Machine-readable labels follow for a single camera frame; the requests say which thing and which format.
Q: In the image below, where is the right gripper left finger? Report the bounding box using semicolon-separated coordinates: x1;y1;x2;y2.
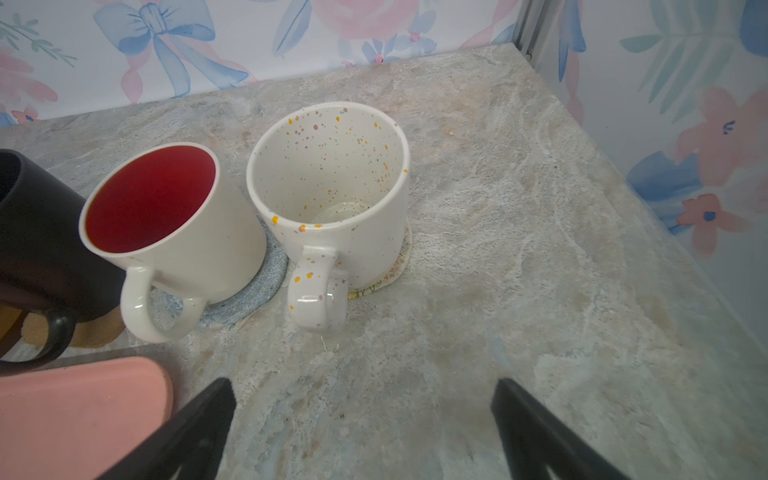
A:
100;378;236;479

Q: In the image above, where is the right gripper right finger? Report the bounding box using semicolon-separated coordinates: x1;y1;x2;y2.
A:
491;378;626;479

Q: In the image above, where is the grey blue woven coaster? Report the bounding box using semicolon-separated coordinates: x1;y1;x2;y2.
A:
136;210;287;341

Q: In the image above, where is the paw shaped wooden coaster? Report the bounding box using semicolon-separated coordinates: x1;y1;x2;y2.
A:
21;307;125;349

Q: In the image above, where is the black mug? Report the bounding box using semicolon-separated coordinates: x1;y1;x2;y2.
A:
1;149;126;376

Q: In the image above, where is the red interior white mug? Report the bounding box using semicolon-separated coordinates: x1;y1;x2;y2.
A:
79;142;267;343

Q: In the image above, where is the cream mug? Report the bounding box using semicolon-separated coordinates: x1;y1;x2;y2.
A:
246;102;411;334

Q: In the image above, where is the brown cork round coaster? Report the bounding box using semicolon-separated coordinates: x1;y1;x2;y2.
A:
0;305;27;357

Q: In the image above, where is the pink tray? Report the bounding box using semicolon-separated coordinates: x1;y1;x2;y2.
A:
1;357;173;479

